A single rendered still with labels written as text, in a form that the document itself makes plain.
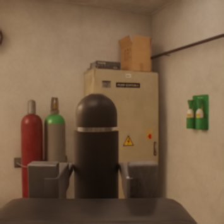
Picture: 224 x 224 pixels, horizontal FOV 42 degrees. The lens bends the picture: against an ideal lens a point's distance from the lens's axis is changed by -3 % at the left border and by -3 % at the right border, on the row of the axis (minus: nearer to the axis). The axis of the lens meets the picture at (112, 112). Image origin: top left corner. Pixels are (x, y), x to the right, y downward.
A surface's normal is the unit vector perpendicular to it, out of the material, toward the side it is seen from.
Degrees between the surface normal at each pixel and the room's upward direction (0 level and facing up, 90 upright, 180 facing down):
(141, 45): 96
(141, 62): 90
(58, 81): 90
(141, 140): 90
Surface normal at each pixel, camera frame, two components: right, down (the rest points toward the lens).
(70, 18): 0.40, 0.00
